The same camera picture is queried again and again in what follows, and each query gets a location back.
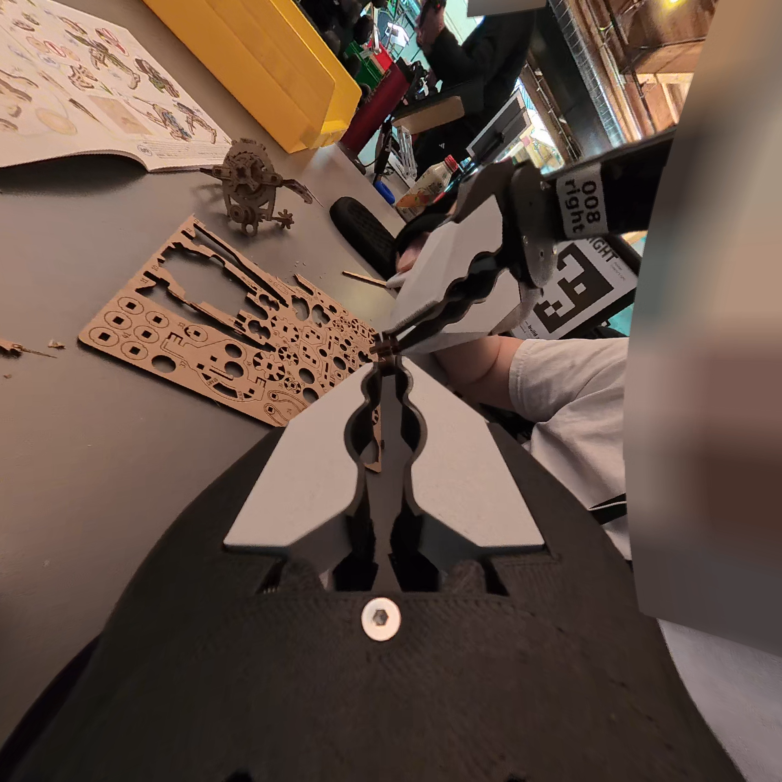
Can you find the laser-cut wooden parts sheet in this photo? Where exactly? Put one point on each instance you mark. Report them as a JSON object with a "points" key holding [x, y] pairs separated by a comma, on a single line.
{"points": [[201, 342]]}

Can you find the assembled wooden gear model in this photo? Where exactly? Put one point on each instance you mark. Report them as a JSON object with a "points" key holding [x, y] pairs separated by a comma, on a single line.
{"points": [[247, 177]]}

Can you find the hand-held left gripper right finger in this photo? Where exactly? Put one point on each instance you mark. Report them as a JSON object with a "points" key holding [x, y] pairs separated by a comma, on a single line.
{"points": [[470, 489]]}

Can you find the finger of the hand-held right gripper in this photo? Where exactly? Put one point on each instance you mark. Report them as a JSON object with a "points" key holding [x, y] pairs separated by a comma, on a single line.
{"points": [[482, 317], [446, 256]]}

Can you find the yellow plastic bin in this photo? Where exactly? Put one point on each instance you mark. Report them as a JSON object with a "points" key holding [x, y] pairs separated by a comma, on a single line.
{"points": [[256, 55]]}

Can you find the small dark wooden gear part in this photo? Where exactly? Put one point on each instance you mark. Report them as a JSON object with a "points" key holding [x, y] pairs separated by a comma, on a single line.
{"points": [[383, 363]]}

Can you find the plastic drink bottle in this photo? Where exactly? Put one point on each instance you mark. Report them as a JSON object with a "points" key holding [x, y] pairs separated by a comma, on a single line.
{"points": [[427, 183]]}

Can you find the person's right forearm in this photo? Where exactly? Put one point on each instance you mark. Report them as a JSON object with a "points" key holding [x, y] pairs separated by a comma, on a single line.
{"points": [[482, 366]]}

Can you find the person's white shirt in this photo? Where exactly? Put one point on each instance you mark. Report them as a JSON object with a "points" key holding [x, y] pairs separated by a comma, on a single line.
{"points": [[580, 397]]}

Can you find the illustrated instruction booklet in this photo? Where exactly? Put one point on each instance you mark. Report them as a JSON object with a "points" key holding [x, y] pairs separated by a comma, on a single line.
{"points": [[91, 91]]}

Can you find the red plastic bin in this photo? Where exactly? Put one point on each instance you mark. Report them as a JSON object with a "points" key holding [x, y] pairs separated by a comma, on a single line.
{"points": [[379, 104]]}

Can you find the thin wooden stick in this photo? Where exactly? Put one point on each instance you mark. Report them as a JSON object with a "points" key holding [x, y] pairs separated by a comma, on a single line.
{"points": [[366, 278]]}

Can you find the grey monitor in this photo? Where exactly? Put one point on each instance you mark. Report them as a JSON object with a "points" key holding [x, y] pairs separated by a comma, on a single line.
{"points": [[501, 128]]}

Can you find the green plastic bin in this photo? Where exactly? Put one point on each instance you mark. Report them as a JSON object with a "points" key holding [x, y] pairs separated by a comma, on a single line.
{"points": [[366, 61]]}

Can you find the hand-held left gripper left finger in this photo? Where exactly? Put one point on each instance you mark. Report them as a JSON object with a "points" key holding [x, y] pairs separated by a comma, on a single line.
{"points": [[293, 489]]}

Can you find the person's right hand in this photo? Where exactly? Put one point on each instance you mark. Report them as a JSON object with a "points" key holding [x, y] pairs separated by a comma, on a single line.
{"points": [[408, 256]]}

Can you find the small wood scrap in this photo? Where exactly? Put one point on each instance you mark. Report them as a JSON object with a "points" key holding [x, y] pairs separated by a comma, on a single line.
{"points": [[12, 348]]}

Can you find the black oval pad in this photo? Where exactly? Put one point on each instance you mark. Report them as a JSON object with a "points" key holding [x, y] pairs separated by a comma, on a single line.
{"points": [[360, 229]]}

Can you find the wooden board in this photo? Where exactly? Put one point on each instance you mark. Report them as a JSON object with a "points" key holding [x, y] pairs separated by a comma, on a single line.
{"points": [[427, 113]]}

